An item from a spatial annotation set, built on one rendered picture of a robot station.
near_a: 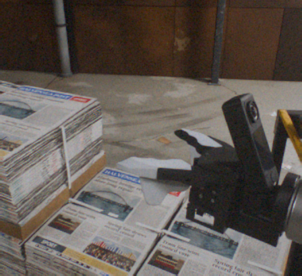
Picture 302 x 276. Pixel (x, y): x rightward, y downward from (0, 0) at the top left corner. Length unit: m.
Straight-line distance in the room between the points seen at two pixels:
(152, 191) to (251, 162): 0.12
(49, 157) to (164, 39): 3.46
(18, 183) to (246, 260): 0.55
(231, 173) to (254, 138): 0.05
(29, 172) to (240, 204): 0.58
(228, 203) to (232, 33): 3.89
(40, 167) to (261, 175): 0.62
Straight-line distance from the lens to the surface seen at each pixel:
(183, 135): 0.55
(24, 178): 0.91
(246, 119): 0.42
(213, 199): 0.46
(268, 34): 4.35
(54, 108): 1.05
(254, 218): 0.46
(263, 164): 0.44
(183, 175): 0.42
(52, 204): 1.02
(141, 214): 1.01
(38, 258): 0.98
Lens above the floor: 1.49
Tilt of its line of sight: 28 degrees down
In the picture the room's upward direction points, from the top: straight up
